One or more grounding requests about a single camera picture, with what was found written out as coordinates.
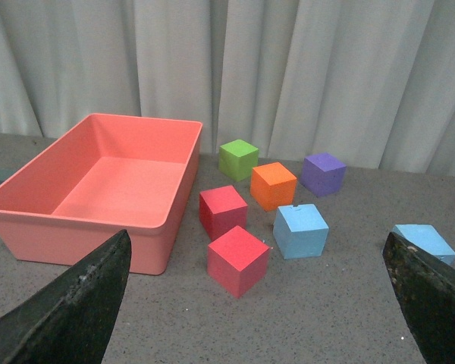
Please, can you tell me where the grey curtain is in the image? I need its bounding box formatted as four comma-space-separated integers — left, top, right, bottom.
0, 1, 455, 176

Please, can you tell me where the red foam cube front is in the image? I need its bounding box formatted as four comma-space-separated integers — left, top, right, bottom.
207, 226, 271, 298

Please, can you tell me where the red foam cube rear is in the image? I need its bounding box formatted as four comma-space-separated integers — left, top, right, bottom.
199, 185, 248, 241

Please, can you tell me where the orange foam cube left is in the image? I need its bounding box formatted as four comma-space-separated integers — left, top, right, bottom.
250, 162, 297, 212

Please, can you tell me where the green foam cube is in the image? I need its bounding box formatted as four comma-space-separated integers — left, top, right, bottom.
218, 140, 259, 182

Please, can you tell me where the red foam cube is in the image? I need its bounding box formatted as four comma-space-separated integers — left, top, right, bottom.
199, 185, 248, 241
207, 226, 271, 298

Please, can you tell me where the light blue dented cube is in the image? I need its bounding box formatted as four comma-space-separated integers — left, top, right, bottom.
392, 224, 455, 265

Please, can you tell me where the purple foam cube back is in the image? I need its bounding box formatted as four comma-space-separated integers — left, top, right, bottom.
300, 152, 347, 197

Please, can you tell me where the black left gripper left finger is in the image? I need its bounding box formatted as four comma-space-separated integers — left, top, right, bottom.
0, 230, 131, 363

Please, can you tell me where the pink plastic bin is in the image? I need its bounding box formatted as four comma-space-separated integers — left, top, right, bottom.
0, 114, 202, 275

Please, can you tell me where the light blue notched cube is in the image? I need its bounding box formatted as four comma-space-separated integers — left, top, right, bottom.
273, 204, 329, 260

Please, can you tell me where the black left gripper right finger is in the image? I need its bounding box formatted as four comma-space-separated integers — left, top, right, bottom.
382, 232, 455, 363

